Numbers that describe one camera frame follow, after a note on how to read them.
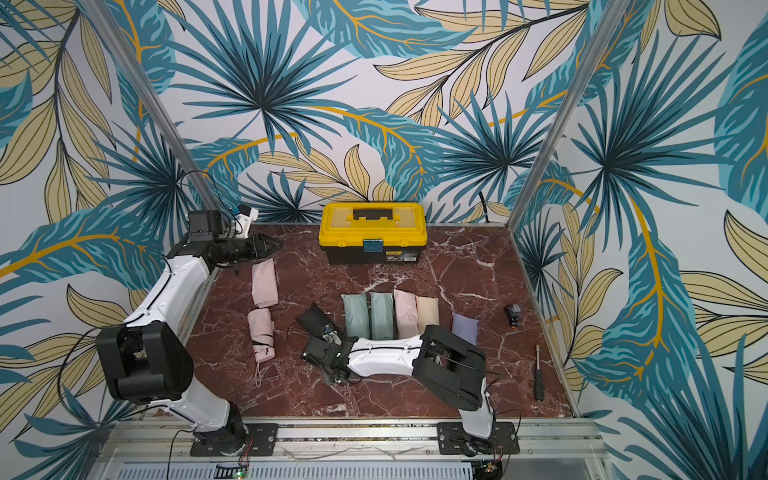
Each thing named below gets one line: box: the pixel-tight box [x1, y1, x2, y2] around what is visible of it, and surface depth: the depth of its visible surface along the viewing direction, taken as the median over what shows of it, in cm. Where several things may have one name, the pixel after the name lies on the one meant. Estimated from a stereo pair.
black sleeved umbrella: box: [296, 302, 335, 337], surface depth 96 cm
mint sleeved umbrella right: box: [370, 292, 394, 341], surface depth 94 cm
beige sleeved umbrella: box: [415, 295, 439, 334], surface depth 97 cm
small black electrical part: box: [504, 304, 521, 330], surface depth 94 cm
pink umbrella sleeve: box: [251, 258, 279, 309], surface depth 102 cm
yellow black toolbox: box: [318, 202, 428, 265], surface depth 99 cm
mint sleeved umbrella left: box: [341, 293, 370, 339], surface depth 94 cm
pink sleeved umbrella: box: [393, 289, 419, 339], surface depth 94 cm
